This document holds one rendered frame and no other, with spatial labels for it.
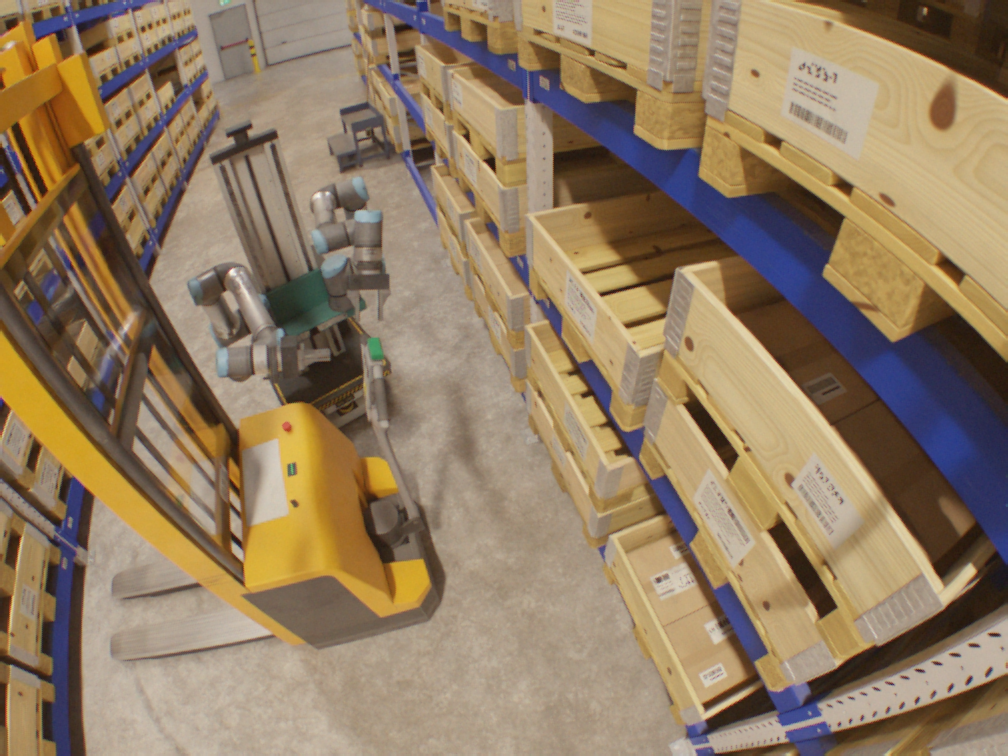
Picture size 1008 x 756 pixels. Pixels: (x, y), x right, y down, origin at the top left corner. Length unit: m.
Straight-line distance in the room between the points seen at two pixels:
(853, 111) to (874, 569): 0.67
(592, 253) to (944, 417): 1.57
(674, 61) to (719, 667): 1.93
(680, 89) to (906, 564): 0.89
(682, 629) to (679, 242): 1.56
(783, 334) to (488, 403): 2.29
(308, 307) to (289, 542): 1.49
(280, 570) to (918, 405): 1.80
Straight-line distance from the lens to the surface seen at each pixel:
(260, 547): 1.95
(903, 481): 1.10
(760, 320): 1.24
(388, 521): 2.35
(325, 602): 2.10
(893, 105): 0.68
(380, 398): 1.54
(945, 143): 0.64
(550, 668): 2.50
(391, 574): 2.31
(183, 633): 3.01
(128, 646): 3.22
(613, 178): 2.33
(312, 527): 1.91
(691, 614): 2.14
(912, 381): 0.81
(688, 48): 1.01
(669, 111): 1.03
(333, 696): 2.64
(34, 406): 1.35
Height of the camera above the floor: 2.46
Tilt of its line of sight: 47 degrees down
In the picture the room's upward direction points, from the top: 4 degrees counter-clockwise
